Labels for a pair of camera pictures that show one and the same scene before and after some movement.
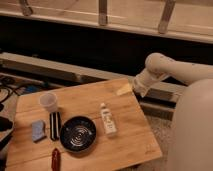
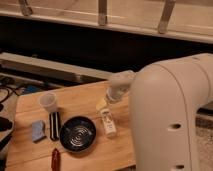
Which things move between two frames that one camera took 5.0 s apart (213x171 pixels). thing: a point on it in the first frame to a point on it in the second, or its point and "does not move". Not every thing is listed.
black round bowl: (78, 133) does not move
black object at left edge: (5, 124) does not move
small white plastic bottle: (108, 120) does not move
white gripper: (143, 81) to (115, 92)
